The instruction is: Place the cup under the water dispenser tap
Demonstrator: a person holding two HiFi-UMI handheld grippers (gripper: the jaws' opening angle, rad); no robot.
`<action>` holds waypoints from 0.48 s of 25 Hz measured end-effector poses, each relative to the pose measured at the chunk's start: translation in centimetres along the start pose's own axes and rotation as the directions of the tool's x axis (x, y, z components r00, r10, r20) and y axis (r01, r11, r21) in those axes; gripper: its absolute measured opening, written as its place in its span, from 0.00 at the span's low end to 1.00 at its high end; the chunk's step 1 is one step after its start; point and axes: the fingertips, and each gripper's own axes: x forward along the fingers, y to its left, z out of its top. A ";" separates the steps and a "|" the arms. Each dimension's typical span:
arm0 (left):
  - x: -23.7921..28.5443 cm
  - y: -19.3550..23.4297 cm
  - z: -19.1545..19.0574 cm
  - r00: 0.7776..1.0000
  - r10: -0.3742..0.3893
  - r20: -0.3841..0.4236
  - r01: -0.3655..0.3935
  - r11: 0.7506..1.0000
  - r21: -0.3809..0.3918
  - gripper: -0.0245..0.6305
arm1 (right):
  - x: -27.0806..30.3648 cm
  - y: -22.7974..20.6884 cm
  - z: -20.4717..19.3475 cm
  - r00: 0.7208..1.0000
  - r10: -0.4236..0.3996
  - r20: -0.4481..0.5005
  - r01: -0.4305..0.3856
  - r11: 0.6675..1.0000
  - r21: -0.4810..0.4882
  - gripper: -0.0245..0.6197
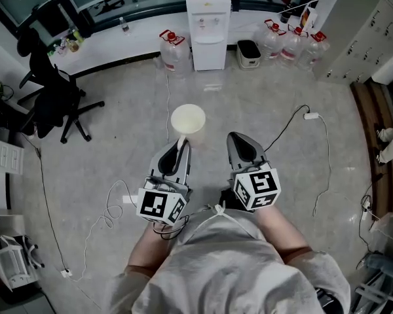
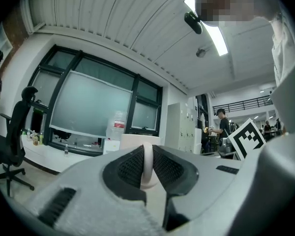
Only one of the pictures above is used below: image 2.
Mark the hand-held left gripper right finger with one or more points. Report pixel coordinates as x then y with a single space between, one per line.
169 168

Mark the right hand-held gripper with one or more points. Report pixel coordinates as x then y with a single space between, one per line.
248 138

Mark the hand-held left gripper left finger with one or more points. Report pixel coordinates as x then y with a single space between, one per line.
127 171

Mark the white cup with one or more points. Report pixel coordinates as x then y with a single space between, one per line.
148 161

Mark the white water dispenser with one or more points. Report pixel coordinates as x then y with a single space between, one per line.
111 146

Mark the clear water jug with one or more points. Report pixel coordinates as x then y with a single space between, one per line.
116 126

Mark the black balcony railing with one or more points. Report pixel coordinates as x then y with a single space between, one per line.
243 104

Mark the white locker cabinet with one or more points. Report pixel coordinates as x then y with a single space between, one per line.
184 126

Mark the black framed window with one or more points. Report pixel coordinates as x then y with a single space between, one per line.
147 112

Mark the clear plastic bottle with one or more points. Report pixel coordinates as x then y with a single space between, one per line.
66 151

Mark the frosted window screen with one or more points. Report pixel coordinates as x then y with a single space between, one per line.
91 104

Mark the person's white shirt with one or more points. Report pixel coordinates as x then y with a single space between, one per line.
284 53

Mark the green drink bottle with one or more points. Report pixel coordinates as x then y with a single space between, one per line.
41 138

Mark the amber drink bottle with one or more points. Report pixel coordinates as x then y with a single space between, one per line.
35 139

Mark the round ceiling detector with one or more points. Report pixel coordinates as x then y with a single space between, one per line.
201 52

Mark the long ceiling light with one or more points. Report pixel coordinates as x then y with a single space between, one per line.
217 37

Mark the black office chair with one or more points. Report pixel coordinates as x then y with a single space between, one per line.
13 136

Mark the person's head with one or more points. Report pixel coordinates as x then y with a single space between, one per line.
231 4

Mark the black head-worn camera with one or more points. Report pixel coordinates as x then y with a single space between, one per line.
193 22

